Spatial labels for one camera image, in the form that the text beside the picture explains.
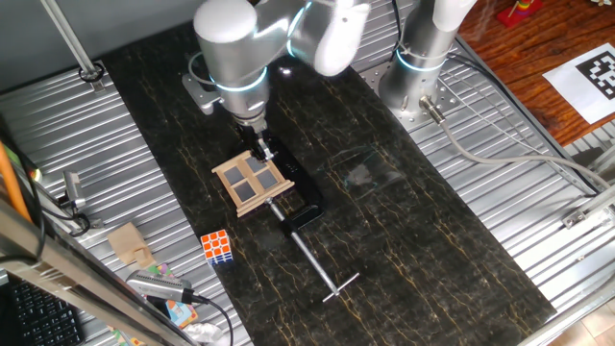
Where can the black marble pattern mat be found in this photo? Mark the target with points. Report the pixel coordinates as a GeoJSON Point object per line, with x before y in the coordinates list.
{"type": "Point", "coordinates": [384, 216]}

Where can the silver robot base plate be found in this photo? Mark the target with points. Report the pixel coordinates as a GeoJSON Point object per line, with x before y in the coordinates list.
{"type": "Point", "coordinates": [444, 103]}

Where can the slanted metal pole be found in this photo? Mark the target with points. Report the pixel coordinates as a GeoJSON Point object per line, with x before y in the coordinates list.
{"type": "Point", "coordinates": [72, 43]}

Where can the crumpled white wrapper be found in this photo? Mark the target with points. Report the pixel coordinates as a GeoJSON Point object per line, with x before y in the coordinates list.
{"type": "Point", "coordinates": [204, 332]}

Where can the small grey mounted camera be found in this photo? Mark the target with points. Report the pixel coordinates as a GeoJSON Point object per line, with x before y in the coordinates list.
{"type": "Point", "coordinates": [73, 187]}

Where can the black C-clamp with steel screw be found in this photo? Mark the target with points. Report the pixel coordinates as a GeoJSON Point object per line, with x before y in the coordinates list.
{"type": "Point", "coordinates": [307, 192]}

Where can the orange and white Rubik's cube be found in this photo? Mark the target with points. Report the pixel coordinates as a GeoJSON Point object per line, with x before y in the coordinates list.
{"type": "Point", "coordinates": [216, 245]}

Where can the brown wooden table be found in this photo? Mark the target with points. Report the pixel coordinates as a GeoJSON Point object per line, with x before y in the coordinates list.
{"type": "Point", "coordinates": [519, 57]}

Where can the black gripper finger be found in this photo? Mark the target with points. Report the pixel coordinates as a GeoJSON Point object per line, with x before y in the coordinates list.
{"type": "Point", "coordinates": [257, 154]}
{"type": "Point", "coordinates": [268, 150]}

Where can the silver depth camera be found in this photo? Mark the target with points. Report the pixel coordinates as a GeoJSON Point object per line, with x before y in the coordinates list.
{"type": "Point", "coordinates": [158, 286]}

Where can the white paper with black marker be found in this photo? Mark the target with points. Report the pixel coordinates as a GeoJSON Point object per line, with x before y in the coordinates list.
{"type": "Point", "coordinates": [572, 81]}

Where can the orange pole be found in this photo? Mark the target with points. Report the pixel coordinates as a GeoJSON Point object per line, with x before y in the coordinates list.
{"type": "Point", "coordinates": [10, 182]}

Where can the aluminium corner bracket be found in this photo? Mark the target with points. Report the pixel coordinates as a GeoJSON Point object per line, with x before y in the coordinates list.
{"type": "Point", "coordinates": [588, 211]}

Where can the small wooden sliding window model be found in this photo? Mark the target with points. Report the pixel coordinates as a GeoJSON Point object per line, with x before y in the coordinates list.
{"type": "Point", "coordinates": [252, 192]}

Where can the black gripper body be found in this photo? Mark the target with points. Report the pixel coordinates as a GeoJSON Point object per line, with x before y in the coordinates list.
{"type": "Point", "coordinates": [251, 137]}

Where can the colourful picture cards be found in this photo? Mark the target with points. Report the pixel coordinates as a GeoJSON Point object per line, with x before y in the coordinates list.
{"type": "Point", "coordinates": [181, 313]}

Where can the black keyboard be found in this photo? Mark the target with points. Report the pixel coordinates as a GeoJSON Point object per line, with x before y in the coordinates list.
{"type": "Point", "coordinates": [43, 319]}

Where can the small wooden house block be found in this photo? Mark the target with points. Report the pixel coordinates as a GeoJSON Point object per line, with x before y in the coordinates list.
{"type": "Point", "coordinates": [126, 242]}

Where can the steel frame beam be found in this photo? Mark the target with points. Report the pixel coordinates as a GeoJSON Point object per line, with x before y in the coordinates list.
{"type": "Point", "coordinates": [72, 276]}

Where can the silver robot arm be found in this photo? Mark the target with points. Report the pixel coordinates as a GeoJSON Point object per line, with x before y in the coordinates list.
{"type": "Point", "coordinates": [230, 43]}

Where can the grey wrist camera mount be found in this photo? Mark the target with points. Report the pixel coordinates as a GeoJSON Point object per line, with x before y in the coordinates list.
{"type": "Point", "coordinates": [201, 96]}

